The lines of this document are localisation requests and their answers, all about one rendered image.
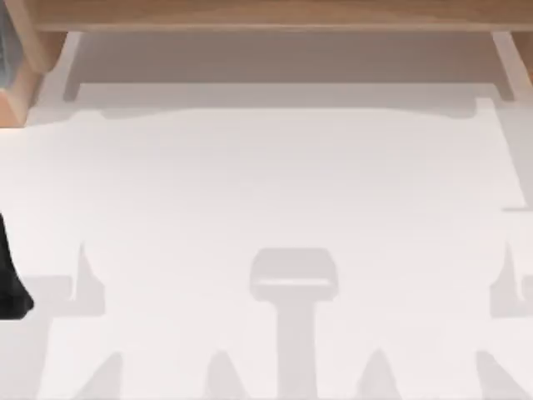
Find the wooden cupboard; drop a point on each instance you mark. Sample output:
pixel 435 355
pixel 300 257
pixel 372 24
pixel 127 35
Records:
pixel 266 14

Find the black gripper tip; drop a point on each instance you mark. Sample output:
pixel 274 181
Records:
pixel 9 287

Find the pulled-out wooden drawer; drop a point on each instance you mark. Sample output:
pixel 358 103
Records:
pixel 16 79

